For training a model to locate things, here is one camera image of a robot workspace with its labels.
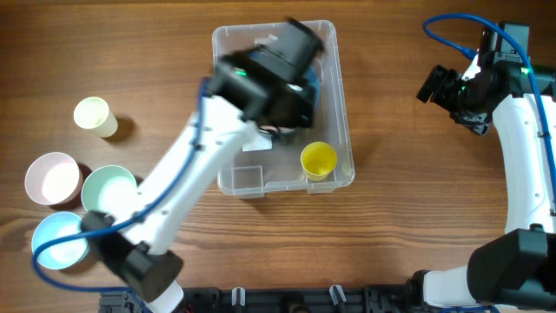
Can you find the cream plastic cup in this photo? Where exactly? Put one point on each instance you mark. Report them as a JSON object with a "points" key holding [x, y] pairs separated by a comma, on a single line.
{"points": [[94, 114]]}

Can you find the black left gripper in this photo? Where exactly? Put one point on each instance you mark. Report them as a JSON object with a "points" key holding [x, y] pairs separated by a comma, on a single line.
{"points": [[286, 112]]}

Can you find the dark blue bowl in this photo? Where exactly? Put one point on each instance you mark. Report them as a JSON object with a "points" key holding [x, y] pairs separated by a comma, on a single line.
{"points": [[313, 89]]}

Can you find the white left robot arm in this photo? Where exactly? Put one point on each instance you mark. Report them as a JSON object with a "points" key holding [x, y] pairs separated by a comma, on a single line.
{"points": [[246, 91]]}

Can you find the clear plastic storage container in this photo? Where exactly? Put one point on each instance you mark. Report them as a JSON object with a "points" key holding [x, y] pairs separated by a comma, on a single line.
{"points": [[256, 173]]}

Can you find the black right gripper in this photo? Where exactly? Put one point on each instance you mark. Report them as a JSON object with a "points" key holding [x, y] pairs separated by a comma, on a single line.
{"points": [[440, 85]]}

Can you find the pink plastic cup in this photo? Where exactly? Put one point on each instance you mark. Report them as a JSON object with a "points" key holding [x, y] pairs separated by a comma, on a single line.
{"points": [[54, 178]]}

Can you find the white label sticker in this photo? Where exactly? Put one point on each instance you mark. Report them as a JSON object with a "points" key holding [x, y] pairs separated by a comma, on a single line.
{"points": [[257, 143]]}

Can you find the mint green plastic cup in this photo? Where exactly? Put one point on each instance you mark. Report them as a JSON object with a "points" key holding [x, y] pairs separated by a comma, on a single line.
{"points": [[110, 189]]}

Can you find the yellow plastic cup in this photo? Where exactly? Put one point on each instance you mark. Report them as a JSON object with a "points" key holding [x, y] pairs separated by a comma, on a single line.
{"points": [[318, 160]]}

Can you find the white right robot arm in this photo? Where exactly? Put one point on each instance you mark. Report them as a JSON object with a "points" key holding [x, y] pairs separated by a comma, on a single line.
{"points": [[518, 268]]}

